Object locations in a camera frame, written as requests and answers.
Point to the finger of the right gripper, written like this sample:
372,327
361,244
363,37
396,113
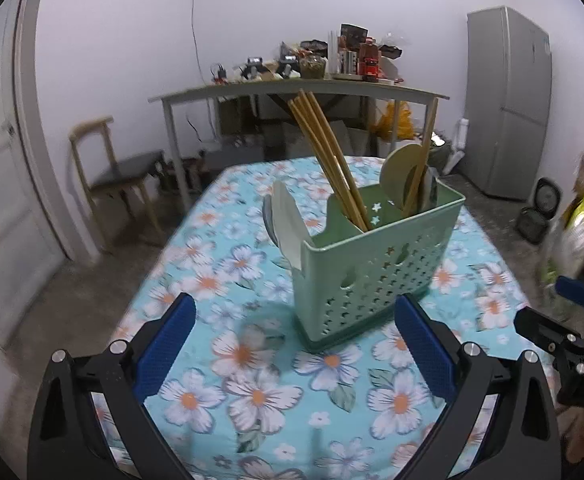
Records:
570,289

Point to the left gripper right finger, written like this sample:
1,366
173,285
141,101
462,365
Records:
521,440

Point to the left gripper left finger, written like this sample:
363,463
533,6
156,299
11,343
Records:
66,440

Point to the bamboo chopstick apart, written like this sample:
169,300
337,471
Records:
429,123

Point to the bamboo chopstick three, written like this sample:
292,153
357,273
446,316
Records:
335,150

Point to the bamboo chopstick one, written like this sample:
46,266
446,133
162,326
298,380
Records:
312,132

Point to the right hand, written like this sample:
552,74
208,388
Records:
575,440

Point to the yellow green snack bag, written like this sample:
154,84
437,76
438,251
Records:
567,254

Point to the black rice cooker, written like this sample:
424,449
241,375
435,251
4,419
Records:
533,221

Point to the floral blue tablecloth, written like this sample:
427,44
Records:
244,399

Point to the white door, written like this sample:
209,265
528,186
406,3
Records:
29,251

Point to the green plastic utensil caddy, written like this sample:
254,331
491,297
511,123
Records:
346,281

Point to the silver refrigerator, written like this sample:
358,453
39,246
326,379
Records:
507,103

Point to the yellow bag under table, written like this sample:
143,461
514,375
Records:
395,122

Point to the wooden chair dark seat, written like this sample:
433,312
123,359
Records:
122,175

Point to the white ceramic spoon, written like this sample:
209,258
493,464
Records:
290,228

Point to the red bottle on table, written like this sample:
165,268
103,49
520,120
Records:
369,60

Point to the glass jar on table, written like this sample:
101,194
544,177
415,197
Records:
312,66

